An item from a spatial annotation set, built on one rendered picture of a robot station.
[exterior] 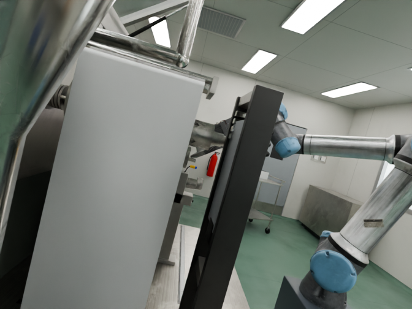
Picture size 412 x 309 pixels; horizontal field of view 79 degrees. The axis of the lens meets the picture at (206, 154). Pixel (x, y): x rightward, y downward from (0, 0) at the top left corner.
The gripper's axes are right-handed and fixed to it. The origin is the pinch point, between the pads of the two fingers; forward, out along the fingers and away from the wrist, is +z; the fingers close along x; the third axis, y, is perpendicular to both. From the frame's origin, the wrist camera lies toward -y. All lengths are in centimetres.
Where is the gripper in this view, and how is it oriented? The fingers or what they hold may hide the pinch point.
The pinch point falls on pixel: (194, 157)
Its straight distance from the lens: 87.1
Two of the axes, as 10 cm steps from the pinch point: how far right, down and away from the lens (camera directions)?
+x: 0.9, 0.9, -9.9
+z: -9.0, 4.2, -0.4
